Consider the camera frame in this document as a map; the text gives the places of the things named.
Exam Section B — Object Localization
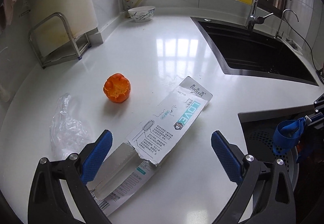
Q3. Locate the white patterned ceramic bowl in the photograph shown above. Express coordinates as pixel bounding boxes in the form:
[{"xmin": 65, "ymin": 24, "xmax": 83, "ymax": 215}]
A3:
[{"xmin": 128, "ymin": 6, "xmax": 155, "ymax": 23}]

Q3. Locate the pink hanging cloth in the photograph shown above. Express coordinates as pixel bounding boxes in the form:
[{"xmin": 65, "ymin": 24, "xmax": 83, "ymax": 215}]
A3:
[{"xmin": 1, "ymin": 0, "xmax": 17, "ymax": 31}]

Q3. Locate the metal cutting board rack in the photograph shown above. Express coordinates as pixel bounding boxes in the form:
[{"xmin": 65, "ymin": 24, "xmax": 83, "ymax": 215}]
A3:
[{"xmin": 28, "ymin": 12, "xmax": 91, "ymax": 69}]

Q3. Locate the clear plastic bag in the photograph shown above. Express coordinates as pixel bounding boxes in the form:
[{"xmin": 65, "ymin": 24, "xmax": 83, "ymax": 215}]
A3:
[{"xmin": 49, "ymin": 93, "xmax": 93, "ymax": 160}]

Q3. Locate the black kitchen sink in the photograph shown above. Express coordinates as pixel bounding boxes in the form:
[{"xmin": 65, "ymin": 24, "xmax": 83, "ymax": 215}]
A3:
[{"xmin": 192, "ymin": 17, "xmax": 318, "ymax": 86}]

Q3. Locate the white LOVE cardboard package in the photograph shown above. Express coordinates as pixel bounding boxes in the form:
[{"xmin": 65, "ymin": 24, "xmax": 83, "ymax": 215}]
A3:
[{"xmin": 88, "ymin": 76, "xmax": 213, "ymax": 216}]

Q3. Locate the black cable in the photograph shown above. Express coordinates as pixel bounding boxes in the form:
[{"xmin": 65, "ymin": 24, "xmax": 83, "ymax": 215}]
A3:
[{"xmin": 282, "ymin": 14, "xmax": 324, "ymax": 84}]

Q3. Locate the small curved water tap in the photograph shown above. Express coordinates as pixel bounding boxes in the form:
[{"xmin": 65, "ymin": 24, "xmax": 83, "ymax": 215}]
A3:
[{"xmin": 274, "ymin": 8, "xmax": 300, "ymax": 40}]

